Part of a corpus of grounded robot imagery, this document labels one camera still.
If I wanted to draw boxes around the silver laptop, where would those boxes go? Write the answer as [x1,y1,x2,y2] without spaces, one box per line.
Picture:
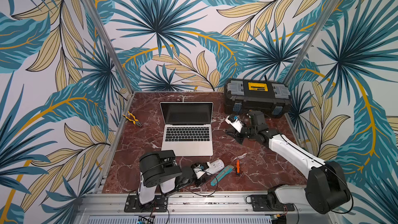
[160,102,214,157]

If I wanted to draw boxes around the white wireless mouse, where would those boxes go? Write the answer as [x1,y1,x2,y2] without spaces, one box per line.
[205,159,225,175]

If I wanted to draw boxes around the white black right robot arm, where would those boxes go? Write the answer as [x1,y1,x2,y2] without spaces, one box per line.
[226,111,354,214]

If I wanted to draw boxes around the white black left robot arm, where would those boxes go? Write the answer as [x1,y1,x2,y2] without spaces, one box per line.
[137,150,213,206]

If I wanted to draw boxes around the teal utility knife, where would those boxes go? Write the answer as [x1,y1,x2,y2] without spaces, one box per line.
[210,165,235,186]

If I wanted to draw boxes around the orange screwdriver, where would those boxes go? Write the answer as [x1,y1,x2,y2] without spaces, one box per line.
[235,152,240,176]

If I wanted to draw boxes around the black toolbox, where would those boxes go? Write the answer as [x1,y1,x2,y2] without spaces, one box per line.
[224,78,292,118]

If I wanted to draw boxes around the yellow black pliers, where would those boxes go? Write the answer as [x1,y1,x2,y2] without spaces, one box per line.
[122,112,142,127]

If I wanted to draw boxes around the aluminium front rail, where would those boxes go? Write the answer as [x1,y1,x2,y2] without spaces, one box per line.
[74,191,342,224]

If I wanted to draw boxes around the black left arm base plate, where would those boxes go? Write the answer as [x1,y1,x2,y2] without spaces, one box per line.
[124,195,169,213]

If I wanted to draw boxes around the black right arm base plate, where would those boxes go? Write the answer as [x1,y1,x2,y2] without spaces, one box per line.
[248,194,295,214]

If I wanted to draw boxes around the aluminium frame post right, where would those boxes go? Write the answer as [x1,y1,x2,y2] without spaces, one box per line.
[283,0,340,85]

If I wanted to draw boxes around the aluminium frame post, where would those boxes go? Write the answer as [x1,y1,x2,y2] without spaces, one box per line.
[82,0,134,97]
[283,0,340,85]

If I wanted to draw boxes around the aluminium frame post left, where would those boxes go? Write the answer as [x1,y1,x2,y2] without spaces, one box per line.
[82,0,134,97]

